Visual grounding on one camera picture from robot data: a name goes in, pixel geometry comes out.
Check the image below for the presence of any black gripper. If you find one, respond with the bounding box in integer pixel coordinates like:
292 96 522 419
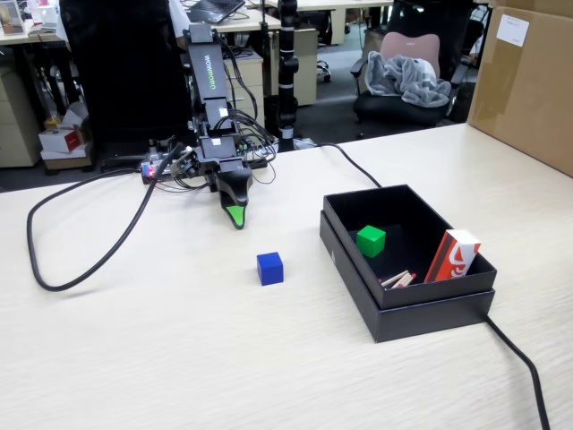
195 136 252 230

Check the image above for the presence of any green cube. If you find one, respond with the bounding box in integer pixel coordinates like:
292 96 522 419
355 225 387 259

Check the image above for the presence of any blue cube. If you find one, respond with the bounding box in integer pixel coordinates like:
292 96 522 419
256 251 285 287

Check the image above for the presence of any controller circuit board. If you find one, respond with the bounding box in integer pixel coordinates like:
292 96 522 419
141 154 180 185

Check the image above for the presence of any thick black segmented pole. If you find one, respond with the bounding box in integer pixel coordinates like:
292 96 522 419
276 0 300 151

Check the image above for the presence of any narrow beige cabinet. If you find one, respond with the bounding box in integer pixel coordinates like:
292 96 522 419
293 27 320 108

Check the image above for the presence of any thin black stand pole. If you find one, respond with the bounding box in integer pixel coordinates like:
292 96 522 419
259 0 274 98

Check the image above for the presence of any tall black chair back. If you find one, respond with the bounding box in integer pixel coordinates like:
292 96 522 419
59 0 193 145

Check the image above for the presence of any black cardboard box tray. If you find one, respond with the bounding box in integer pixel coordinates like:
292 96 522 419
322 183 498 310

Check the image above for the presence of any flat brown cardboard carton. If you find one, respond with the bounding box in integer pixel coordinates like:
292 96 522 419
40 147 95 172

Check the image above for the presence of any black office chair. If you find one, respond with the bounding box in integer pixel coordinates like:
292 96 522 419
350 30 466 140

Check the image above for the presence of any white and red small box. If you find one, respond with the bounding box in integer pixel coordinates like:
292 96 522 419
38 127 89 156

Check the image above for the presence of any black laptop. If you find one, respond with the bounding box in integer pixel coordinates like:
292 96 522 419
185 0 246 24

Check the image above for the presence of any grey crumpled blanket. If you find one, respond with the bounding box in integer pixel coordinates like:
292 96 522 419
366 51 452 108

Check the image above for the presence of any black open box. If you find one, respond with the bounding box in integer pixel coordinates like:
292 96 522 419
319 210 496 344

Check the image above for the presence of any red and white matchbox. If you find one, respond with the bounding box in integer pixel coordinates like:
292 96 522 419
423 229 483 284

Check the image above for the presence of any wide beige drawer cabinet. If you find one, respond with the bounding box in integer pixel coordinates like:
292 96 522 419
0 66 44 169

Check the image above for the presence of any pink chair back cushion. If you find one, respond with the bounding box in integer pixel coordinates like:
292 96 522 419
380 31 442 80

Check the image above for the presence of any framed picture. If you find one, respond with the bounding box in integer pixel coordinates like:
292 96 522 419
0 0 24 36

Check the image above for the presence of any large brown cardboard box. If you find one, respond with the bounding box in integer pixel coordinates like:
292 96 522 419
465 0 573 178

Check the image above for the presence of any white shipping label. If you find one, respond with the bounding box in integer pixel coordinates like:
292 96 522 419
496 13 530 47

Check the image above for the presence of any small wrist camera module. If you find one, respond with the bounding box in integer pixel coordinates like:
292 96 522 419
169 150 201 176

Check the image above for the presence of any thin black wire bundle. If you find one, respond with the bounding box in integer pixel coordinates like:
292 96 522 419
214 35 281 185

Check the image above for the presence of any beige drawer cabinet with handles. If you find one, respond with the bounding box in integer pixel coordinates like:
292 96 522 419
221 49 265 131

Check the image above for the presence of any thick black looped cable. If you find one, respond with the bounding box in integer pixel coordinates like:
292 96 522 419
26 142 187 292

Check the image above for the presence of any thick black long cable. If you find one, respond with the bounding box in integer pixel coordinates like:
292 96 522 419
312 142 551 430

